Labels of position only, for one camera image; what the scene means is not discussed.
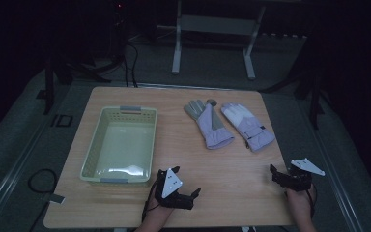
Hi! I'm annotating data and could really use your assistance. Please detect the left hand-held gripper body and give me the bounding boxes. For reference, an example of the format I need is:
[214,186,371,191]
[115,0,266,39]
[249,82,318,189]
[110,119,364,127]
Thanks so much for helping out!
[154,167,196,211]

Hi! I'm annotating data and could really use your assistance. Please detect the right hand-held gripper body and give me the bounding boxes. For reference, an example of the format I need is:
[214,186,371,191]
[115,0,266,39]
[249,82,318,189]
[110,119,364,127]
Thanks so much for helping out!
[271,158,326,193]

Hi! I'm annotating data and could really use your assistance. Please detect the lilac glove white fingers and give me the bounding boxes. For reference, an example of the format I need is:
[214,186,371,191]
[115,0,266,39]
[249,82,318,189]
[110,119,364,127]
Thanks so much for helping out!
[220,101,276,153]

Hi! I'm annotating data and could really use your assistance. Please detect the lilac glove grey palm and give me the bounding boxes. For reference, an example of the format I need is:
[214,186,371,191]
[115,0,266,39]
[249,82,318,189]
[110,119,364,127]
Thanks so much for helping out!
[184,99,236,151]

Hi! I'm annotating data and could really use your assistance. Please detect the light green plastic basket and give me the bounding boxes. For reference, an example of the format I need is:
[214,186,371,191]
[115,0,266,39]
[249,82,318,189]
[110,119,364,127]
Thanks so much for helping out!
[79,105,158,186]

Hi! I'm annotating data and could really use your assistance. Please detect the person's left hand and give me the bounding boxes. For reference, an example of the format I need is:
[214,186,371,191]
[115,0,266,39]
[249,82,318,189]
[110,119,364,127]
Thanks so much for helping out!
[147,192,176,224]

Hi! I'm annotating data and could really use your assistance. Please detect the person's right hand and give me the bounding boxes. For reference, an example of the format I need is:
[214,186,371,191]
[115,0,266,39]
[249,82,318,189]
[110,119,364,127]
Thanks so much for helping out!
[285,184,317,220]

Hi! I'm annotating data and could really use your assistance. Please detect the black metal stand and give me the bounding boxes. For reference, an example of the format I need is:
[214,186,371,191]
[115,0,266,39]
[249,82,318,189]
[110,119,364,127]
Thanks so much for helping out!
[36,56,113,116]
[260,72,328,131]

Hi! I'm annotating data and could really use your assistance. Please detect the grey tape piece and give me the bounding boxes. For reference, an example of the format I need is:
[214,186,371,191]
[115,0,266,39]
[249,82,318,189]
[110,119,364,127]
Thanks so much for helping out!
[48,193,67,205]

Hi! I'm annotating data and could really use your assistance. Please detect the dark device with red light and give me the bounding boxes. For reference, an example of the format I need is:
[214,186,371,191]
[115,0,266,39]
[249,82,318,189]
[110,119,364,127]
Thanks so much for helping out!
[112,1,128,27]

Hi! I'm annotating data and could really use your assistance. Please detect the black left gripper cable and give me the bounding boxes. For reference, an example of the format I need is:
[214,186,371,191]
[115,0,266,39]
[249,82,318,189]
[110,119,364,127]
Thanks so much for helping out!
[141,178,160,223]

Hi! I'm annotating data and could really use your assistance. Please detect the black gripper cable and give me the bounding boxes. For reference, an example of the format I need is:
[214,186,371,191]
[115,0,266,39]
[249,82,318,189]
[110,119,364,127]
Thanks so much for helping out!
[307,183,319,218]
[141,178,160,223]

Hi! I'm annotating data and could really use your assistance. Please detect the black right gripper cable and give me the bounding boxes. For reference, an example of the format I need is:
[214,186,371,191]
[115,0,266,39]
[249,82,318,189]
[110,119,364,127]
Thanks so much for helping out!
[307,183,319,218]

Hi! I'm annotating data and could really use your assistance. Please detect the black hanging cables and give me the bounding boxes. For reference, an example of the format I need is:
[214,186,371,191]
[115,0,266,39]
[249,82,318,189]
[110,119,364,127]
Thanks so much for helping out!
[122,40,140,89]

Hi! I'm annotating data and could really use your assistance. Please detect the black square floor bracket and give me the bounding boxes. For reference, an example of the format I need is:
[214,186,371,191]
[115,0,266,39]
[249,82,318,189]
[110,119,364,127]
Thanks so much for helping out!
[50,113,74,129]

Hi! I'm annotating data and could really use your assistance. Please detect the black floor cable loop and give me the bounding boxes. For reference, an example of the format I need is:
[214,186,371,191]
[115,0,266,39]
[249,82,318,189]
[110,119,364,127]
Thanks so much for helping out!
[27,168,59,195]

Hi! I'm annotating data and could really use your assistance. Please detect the white metal desk frame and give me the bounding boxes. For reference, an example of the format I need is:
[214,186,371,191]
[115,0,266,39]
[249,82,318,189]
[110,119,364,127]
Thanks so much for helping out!
[171,0,267,81]

